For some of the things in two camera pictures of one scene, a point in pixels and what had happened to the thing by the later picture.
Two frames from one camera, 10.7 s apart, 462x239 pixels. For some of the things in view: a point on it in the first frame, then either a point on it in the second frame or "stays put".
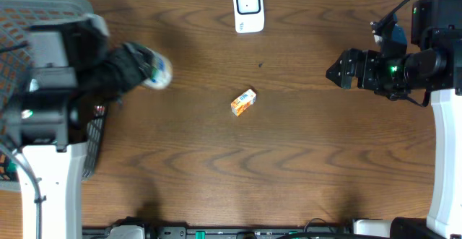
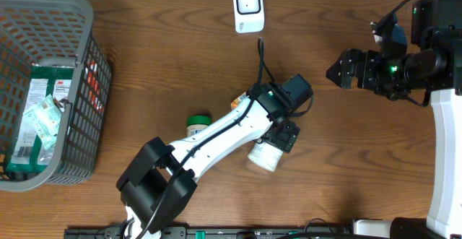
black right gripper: x=369 y=61 stays put
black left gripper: x=140 y=63 -> x=287 y=141
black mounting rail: x=217 y=232 stays put
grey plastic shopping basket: x=20 y=10 stays put
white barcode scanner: x=248 y=8 stays put
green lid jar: x=162 y=75 -> x=197 y=123
